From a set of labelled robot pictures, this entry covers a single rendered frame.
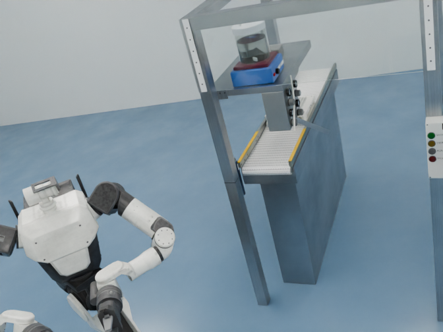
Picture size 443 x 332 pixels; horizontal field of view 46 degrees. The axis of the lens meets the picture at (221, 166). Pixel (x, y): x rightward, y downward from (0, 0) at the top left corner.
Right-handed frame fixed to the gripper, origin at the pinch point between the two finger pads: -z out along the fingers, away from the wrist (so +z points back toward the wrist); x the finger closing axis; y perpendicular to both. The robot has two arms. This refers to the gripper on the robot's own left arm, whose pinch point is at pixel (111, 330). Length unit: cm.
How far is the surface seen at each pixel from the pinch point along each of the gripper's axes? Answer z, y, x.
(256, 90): 87, -82, -30
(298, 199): 96, -93, 40
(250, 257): 94, -60, 65
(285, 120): 81, -91, -13
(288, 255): 103, -83, 80
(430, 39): 40, -141, -46
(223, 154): 94, -61, 0
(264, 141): 119, -87, 13
